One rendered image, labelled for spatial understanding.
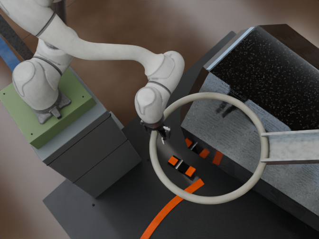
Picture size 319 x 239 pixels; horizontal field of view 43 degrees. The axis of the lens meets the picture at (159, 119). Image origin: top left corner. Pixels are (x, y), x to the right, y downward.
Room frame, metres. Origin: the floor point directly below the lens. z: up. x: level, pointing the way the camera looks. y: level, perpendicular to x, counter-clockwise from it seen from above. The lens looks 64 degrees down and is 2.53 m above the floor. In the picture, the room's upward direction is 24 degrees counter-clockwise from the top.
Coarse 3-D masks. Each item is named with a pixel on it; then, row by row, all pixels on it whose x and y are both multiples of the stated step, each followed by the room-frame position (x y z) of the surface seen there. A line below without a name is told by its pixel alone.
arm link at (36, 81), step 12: (36, 60) 1.22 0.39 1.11; (24, 72) 1.15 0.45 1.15; (36, 72) 1.13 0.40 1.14; (48, 72) 1.15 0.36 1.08; (24, 84) 1.10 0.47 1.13; (36, 84) 1.09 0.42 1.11; (48, 84) 1.11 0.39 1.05; (24, 96) 1.09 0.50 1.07; (36, 96) 1.07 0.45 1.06; (48, 96) 1.08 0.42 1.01; (36, 108) 1.08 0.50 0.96
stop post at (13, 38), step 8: (0, 16) 2.00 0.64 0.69; (0, 24) 1.99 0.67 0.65; (8, 24) 2.00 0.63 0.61; (0, 32) 1.98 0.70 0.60; (8, 32) 1.99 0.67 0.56; (8, 40) 1.98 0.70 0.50; (16, 40) 1.99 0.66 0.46; (16, 48) 1.98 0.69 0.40; (24, 48) 1.99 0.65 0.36; (24, 56) 1.98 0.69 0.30; (32, 56) 2.00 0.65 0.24
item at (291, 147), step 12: (276, 132) 0.50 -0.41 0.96; (288, 132) 0.48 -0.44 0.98; (300, 132) 0.45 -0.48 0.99; (312, 132) 0.43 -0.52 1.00; (276, 144) 0.47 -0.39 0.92; (288, 144) 0.45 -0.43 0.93; (300, 144) 0.42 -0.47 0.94; (312, 144) 0.40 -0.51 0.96; (276, 156) 0.42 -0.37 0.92; (288, 156) 0.40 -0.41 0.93; (300, 156) 0.38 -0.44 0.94; (312, 156) 0.36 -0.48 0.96
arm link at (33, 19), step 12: (0, 0) 1.01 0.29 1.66; (12, 0) 0.99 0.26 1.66; (24, 0) 0.99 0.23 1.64; (36, 0) 0.99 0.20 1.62; (48, 0) 1.00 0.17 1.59; (12, 12) 0.98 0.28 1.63; (24, 12) 0.96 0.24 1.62; (36, 12) 0.96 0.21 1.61; (48, 12) 0.97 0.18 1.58; (24, 24) 0.95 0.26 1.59; (36, 24) 0.94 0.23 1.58
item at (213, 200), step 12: (192, 96) 0.81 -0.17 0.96; (204, 96) 0.79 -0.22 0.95; (216, 96) 0.76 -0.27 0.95; (228, 96) 0.74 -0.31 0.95; (168, 108) 0.80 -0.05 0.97; (240, 108) 0.67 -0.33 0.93; (252, 120) 0.60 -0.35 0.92; (156, 132) 0.71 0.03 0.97; (264, 132) 0.53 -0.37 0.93; (156, 144) 0.67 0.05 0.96; (264, 144) 0.49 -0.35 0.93; (156, 156) 0.62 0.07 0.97; (264, 156) 0.44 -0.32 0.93; (156, 168) 0.57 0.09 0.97; (264, 168) 0.40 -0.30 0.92; (168, 180) 0.50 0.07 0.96; (252, 180) 0.37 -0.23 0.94; (180, 192) 0.44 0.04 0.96; (240, 192) 0.35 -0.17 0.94
